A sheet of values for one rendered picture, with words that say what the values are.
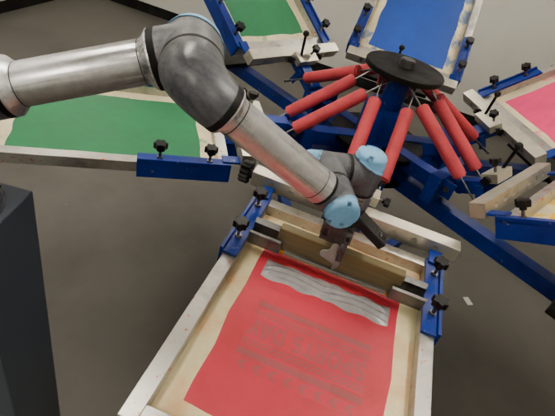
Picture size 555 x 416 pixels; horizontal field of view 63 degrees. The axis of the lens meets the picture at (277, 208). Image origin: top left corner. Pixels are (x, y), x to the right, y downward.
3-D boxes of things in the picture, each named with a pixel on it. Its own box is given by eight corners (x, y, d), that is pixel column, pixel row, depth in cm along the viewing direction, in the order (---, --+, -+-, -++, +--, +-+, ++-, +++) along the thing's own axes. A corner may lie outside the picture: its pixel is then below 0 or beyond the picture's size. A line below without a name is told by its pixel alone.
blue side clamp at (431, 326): (429, 352, 118) (442, 335, 114) (411, 344, 118) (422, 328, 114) (434, 276, 141) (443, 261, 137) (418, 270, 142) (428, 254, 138)
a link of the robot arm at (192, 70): (183, 44, 67) (377, 210, 92) (187, 21, 75) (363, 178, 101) (137, 98, 71) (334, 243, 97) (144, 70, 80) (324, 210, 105)
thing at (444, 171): (459, 240, 161) (476, 215, 154) (254, 163, 170) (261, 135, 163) (457, 144, 226) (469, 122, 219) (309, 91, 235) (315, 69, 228)
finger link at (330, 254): (315, 262, 126) (326, 235, 122) (335, 271, 125) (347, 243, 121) (313, 268, 123) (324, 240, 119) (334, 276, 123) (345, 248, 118)
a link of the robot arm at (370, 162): (351, 140, 107) (385, 144, 109) (337, 177, 114) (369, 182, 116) (360, 158, 101) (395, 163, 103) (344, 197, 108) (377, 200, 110)
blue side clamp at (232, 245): (232, 271, 124) (237, 252, 120) (215, 264, 125) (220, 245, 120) (268, 211, 148) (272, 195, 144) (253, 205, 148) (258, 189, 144)
